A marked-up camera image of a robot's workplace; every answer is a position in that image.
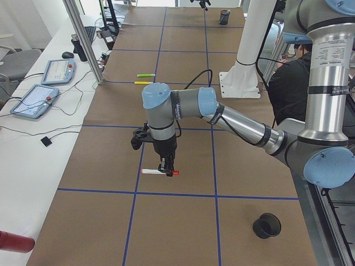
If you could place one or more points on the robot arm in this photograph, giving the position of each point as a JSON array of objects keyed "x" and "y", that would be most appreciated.
[{"x": 316, "y": 148}]

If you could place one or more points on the white camera stand post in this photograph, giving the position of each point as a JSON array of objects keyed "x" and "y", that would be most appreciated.
[{"x": 241, "y": 80}]

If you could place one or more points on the black water bottle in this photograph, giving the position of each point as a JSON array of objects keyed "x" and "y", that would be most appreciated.
[{"x": 78, "y": 48}]

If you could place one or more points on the far teach pendant tablet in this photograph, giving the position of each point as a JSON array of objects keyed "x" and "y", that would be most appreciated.
[{"x": 58, "y": 72}]

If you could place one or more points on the aluminium frame post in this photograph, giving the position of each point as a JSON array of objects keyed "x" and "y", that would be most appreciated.
[{"x": 77, "y": 23}]

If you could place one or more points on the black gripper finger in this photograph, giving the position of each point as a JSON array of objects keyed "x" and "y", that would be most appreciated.
[
  {"x": 169, "y": 165},
  {"x": 162, "y": 165}
]

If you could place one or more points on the teach pendant tablet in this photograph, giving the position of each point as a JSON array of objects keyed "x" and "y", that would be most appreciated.
[
  {"x": 58, "y": 72},
  {"x": 36, "y": 101}
]

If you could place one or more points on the red capped white marker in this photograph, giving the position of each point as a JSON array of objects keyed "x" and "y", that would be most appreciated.
[{"x": 157, "y": 172}]

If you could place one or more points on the black keyboard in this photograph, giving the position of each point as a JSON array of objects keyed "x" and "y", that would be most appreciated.
[{"x": 91, "y": 32}]

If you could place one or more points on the far black mesh pen cup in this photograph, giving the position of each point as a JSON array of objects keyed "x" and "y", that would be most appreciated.
[{"x": 223, "y": 19}]

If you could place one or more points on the red bottle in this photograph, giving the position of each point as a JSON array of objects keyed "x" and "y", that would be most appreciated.
[{"x": 16, "y": 243}]

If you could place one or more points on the green marker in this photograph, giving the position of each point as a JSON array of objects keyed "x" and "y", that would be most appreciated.
[{"x": 145, "y": 75}]

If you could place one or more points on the yellow marker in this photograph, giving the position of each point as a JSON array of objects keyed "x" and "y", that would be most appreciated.
[{"x": 143, "y": 82}]

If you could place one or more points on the seated person in black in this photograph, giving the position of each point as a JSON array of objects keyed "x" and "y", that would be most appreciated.
[{"x": 288, "y": 86}]

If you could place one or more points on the grey office chair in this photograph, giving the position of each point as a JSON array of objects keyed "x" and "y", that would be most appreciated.
[{"x": 15, "y": 65}]

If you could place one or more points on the black computer mouse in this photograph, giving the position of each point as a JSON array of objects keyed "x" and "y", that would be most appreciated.
[{"x": 67, "y": 55}]

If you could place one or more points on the black mesh pen cup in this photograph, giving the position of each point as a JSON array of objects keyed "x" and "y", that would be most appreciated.
[
  {"x": 266, "y": 226},
  {"x": 223, "y": 19}
]

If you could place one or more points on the small black square sensor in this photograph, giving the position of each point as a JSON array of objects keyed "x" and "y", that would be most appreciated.
[{"x": 46, "y": 141}]

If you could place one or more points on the near teach pendant tablet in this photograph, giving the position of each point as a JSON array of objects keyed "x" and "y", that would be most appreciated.
[{"x": 36, "y": 101}]

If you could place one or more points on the near black mesh pen cup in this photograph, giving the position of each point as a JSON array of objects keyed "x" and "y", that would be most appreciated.
[{"x": 266, "y": 226}]

